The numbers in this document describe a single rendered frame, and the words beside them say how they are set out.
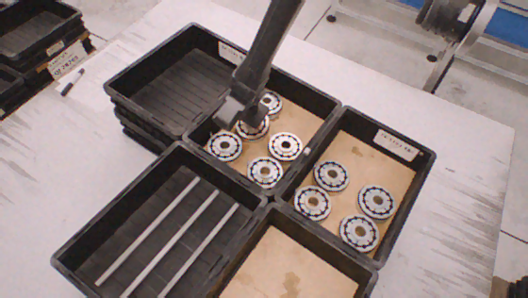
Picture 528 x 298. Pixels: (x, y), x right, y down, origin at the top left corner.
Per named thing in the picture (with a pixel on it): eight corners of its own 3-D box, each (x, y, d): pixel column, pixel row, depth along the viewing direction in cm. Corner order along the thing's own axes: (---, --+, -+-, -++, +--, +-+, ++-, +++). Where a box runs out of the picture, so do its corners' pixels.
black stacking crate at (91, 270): (183, 162, 104) (178, 140, 95) (266, 218, 97) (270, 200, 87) (68, 275, 84) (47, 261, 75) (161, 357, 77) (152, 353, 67)
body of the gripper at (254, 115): (257, 129, 96) (254, 118, 89) (227, 110, 98) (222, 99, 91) (271, 110, 97) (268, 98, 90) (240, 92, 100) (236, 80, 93)
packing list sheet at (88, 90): (114, 38, 147) (113, 37, 147) (159, 59, 142) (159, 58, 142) (50, 86, 130) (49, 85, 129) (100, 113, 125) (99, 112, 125)
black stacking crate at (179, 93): (195, 48, 132) (192, 22, 123) (260, 85, 124) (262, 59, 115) (111, 112, 112) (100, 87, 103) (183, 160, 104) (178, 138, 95)
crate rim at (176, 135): (192, 25, 124) (192, 20, 122) (263, 64, 117) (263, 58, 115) (102, 91, 104) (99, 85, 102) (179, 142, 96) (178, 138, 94)
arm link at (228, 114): (268, 89, 80) (238, 66, 80) (239, 128, 78) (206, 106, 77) (261, 103, 92) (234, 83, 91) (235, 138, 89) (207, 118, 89)
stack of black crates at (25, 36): (71, 58, 214) (36, -11, 177) (109, 78, 208) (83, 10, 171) (13, 100, 193) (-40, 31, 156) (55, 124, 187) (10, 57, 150)
